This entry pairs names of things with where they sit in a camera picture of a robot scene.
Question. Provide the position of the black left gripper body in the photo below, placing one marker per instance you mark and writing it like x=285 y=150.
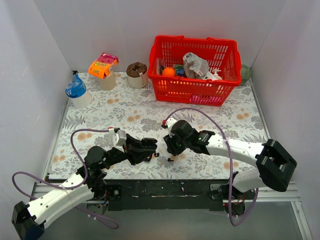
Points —
x=133 y=152

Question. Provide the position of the blue wrapper on white cup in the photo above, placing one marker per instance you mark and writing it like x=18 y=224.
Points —
x=76 y=88

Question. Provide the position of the brown topped paper cup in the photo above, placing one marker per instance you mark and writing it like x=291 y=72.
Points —
x=137 y=75

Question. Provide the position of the floral patterned table mat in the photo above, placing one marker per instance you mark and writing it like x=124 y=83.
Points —
x=137 y=112

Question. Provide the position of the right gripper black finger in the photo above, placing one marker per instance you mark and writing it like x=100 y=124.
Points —
x=169 y=142
x=175 y=152

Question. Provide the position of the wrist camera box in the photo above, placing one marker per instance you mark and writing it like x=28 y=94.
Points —
x=168 y=124
x=119 y=138

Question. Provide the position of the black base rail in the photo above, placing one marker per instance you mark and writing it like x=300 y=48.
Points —
x=162 y=194

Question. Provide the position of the green blue packet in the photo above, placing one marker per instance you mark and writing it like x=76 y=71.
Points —
x=179 y=70

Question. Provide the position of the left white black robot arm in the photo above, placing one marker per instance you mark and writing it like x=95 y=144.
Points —
x=31 y=219

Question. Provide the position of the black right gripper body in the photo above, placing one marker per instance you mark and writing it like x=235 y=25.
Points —
x=171 y=146

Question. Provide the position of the green ball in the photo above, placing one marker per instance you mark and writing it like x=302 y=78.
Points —
x=245 y=74

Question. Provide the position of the white pump bottle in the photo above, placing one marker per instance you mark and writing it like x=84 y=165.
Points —
x=212 y=76

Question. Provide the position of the beige cup under snack box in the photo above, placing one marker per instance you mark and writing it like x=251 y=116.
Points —
x=108 y=83

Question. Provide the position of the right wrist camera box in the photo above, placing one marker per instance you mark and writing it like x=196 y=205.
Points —
x=168 y=124

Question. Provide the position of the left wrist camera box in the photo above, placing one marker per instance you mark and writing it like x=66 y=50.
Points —
x=119 y=138

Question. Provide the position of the orange fruit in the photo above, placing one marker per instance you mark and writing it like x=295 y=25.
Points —
x=169 y=72

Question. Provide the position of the black taped earbud charging case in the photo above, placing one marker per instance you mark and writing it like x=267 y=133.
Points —
x=155 y=154

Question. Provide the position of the orange pink snack box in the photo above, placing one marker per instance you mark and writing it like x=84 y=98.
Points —
x=103 y=65

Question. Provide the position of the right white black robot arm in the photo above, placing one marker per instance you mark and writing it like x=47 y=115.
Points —
x=273 y=166

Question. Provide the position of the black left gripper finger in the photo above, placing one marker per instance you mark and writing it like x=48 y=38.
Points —
x=147 y=152
x=148 y=143

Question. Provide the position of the white cup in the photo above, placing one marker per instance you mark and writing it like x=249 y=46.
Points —
x=82 y=101

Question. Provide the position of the red plastic shopping basket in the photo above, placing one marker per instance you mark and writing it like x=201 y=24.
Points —
x=220 y=54

